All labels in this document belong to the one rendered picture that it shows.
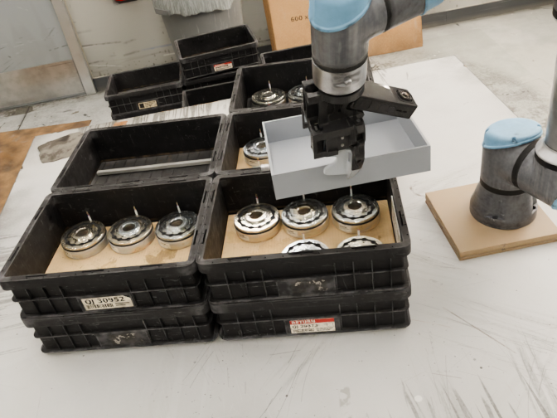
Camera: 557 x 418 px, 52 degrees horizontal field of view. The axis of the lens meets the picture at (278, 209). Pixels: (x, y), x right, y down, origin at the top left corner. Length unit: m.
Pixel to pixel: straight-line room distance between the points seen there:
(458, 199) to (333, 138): 0.69
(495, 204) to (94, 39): 3.40
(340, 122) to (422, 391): 0.53
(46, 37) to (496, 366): 3.75
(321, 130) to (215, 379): 0.57
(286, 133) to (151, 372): 0.56
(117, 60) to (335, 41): 3.68
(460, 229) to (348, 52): 0.74
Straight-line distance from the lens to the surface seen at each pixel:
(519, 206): 1.40
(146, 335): 1.26
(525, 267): 1.37
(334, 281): 1.10
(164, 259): 1.28
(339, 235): 1.23
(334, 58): 0.76
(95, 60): 4.38
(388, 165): 0.99
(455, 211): 1.45
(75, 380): 1.31
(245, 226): 1.25
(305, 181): 0.97
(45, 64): 4.43
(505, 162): 1.31
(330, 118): 0.85
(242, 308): 1.15
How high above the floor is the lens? 1.62
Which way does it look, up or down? 37 degrees down
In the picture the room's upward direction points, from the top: 10 degrees counter-clockwise
